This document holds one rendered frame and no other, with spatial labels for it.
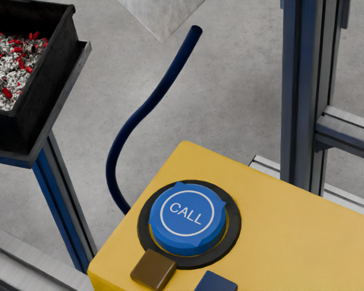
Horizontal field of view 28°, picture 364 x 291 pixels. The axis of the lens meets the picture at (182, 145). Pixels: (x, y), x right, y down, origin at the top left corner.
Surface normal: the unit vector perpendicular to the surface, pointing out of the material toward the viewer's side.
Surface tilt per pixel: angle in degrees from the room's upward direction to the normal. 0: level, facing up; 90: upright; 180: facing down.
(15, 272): 0
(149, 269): 0
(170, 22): 56
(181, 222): 0
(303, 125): 90
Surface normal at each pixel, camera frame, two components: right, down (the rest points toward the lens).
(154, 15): 0.00, 0.29
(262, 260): -0.10, -0.62
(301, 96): -0.52, 0.70
